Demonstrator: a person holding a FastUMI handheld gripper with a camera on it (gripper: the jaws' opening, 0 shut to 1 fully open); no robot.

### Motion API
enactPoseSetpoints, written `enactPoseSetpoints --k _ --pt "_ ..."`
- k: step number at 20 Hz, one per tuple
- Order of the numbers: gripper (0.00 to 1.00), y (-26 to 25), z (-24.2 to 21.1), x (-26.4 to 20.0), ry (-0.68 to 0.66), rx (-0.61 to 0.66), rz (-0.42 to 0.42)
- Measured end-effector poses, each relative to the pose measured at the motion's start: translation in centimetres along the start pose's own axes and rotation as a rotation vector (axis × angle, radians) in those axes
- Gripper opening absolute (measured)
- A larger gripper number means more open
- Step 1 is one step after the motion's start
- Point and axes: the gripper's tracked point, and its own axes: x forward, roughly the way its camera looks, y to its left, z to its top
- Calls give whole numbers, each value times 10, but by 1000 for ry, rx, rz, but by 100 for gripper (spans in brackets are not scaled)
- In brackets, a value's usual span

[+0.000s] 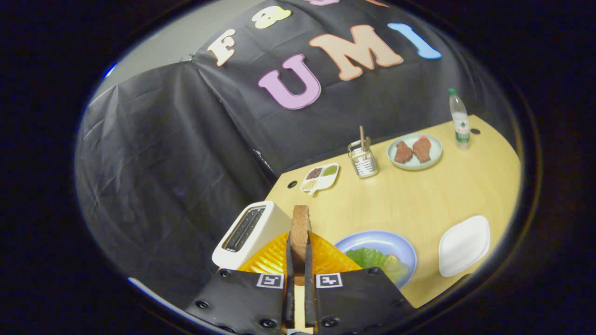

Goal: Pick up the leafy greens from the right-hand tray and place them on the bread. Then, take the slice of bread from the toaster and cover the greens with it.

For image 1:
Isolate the green lettuce leaf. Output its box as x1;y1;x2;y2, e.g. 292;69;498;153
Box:
345;248;409;283

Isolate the white plate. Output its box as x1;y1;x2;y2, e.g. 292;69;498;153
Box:
438;215;491;278

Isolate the blue round plate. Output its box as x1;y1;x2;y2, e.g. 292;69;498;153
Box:
334;230;418;290

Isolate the toasted bread slice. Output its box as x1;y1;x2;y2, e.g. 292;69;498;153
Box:
290;205;312;287

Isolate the black backdrop cloth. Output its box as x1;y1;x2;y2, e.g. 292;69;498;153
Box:
74;0;513;308

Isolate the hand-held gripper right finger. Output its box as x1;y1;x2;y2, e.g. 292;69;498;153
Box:
304;231;416;335

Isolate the clear plastic water bottle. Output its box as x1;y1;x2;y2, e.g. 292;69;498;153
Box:
448;88;471;150

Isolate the white divided condiment dish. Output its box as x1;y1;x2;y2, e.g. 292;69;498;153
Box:
300;163;340;196

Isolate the white toaster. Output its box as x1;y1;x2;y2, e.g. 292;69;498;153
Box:
212;201;293;270

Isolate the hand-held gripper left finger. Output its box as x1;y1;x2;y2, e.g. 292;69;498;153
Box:
184;231;296;335

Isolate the brown meat patty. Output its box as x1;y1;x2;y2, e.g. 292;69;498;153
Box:
394;141;413;164
413;135;432;163

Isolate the metal wire utensil holder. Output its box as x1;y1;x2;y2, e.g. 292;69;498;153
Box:
347;136;379;179

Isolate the pale green plate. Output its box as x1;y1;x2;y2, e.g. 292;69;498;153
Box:
387;134;443;171

